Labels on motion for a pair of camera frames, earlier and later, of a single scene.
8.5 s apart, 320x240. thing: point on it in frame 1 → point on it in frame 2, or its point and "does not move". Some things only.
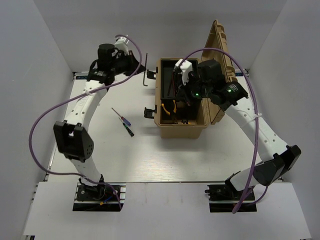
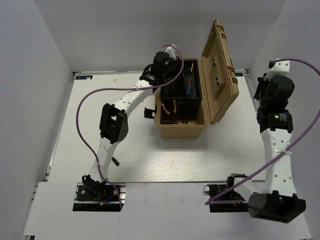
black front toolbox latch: [148, 113] does not move
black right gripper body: [192, 90] → [260, 92]
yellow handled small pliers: [168, 113] does not move
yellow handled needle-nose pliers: [174, 110] does not move
